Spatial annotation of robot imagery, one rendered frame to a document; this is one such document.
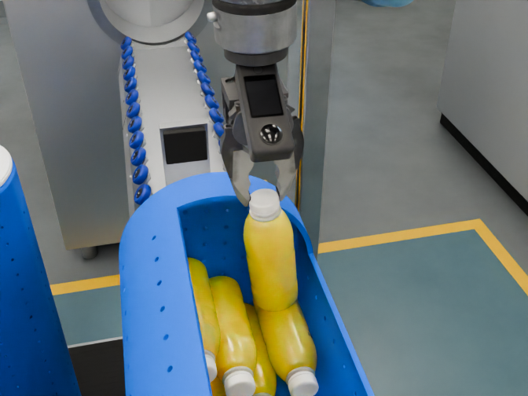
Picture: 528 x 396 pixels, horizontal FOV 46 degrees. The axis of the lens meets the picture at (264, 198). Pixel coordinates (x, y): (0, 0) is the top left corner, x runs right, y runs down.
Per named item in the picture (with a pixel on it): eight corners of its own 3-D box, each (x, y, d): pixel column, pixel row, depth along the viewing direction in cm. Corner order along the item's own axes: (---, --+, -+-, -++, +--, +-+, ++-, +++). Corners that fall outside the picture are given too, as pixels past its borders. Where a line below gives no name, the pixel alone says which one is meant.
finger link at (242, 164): (240, 185, 83) (249, 124, 78) (249, 210, 79) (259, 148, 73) (218, 185, 82) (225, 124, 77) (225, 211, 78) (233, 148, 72)
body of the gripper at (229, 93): (279, 112, 80) (278, 22, 73) (296, 146, 73) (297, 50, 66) (221, 120, 79) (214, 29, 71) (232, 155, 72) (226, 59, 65)
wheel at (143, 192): (151, 182, 130) (143, 178, 129) (152, 194, 126) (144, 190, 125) (140, 197, 132) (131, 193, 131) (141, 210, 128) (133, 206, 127)
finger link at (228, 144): (252, 171, 77) (262, 109, 72) (255, 179, 76) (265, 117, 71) (215, 171, 76) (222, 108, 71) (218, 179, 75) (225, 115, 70)
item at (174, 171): (210, 177, 140) (206, 117, 130) (212, 188, 136) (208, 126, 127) (165, 183, 138) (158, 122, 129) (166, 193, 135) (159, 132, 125)
